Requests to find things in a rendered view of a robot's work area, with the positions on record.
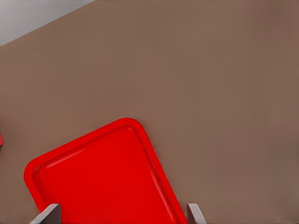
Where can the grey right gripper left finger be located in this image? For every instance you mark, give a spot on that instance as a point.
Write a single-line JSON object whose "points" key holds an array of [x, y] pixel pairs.
{"points": [[47, 214]]}

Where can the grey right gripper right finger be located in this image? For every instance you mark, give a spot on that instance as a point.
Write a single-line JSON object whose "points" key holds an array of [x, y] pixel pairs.
{"points": [[194, 213]]}

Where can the red plastic tray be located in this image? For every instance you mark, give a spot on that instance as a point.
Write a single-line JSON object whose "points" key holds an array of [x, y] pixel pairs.
{"points": [[105, 177]]}

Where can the small red object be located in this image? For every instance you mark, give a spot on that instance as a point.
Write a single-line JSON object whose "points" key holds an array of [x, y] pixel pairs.
{"points": [[1, 140]]}

